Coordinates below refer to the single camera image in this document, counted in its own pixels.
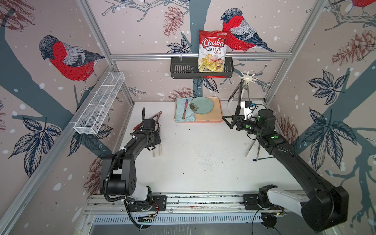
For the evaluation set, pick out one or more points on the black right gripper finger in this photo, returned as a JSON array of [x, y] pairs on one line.
[[237, 118], [230, 121]]

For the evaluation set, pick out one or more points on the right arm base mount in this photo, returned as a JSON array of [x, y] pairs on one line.
[[260, 200]]

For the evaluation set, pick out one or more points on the colourful handled knife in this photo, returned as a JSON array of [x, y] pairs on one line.
[[185, 109]]

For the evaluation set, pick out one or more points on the cream utensil rack stand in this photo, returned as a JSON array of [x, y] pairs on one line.
[[248, 77]]

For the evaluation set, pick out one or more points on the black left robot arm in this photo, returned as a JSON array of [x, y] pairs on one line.
[[118, 179]]

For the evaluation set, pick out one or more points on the red silicone tongs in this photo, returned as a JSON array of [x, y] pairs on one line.
[[154, 117]]

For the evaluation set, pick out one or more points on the orange tray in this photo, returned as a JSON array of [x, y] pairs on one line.
[[214, 116]]

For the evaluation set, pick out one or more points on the cream handled utensil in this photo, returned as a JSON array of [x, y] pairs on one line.
[[254, 150]]

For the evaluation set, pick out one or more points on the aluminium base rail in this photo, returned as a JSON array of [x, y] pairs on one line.
[[181, 209]]

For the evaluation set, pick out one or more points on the black steel tongs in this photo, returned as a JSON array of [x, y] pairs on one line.
[[237, 95]]

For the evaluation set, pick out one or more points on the green ceramic plate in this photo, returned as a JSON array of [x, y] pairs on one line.
[[201, 105]]

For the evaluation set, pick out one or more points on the plain steel tongs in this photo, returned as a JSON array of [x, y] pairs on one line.
[[245, 92]]

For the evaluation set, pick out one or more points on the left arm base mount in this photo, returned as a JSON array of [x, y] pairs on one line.
[[153, 203]]

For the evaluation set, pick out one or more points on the Chuba cassava chips bag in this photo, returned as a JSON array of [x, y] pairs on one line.
[[212, 51]]

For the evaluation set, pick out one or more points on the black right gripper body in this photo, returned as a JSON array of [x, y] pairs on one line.
[[243, 125]]

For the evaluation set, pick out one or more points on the black wire shelf basket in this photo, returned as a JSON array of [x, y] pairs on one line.
[[187, 68]]

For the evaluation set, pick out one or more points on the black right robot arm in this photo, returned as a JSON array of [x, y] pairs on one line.
[[323, 205]]

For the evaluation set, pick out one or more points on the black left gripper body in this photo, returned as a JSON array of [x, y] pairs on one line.
[[156, 138]]

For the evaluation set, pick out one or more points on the light blue cloth napkin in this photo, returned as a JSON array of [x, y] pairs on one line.
[[180, 104]]

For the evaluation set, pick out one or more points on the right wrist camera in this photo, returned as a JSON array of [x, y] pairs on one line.
[[247, 107]]

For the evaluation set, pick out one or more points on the white mesh wall basket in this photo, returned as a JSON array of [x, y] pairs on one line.
[[95, 113]]

